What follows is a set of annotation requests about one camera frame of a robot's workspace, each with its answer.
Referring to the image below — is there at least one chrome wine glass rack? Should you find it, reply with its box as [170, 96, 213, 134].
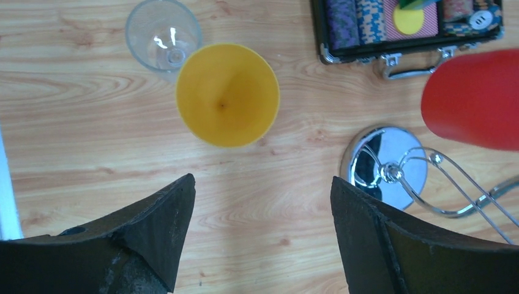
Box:
[338, 124, 518, 244]

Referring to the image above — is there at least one red plastic wine glass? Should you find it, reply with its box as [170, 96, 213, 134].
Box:
[420, 48, 518, 151]

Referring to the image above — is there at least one yellow plastic wine glass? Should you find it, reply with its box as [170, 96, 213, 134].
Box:
[175, 43, 281, 148]

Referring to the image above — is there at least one clear wide ribbed glass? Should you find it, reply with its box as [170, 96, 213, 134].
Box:
[125, 1, 203, 82]

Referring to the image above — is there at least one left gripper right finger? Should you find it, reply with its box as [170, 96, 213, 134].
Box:
[330, 177, 518, 293]

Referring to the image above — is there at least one green blue block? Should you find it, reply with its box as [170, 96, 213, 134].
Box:
[398, 0, 438, 10]

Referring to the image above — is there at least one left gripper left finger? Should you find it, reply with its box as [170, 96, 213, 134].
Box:
[1, 173, 196, 293]

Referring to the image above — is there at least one black poker chip case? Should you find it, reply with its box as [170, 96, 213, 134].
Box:
[311, 1, 504, 80]

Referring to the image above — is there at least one pink block with yellow disc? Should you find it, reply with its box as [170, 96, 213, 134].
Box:
[383, 1, 439, 41]

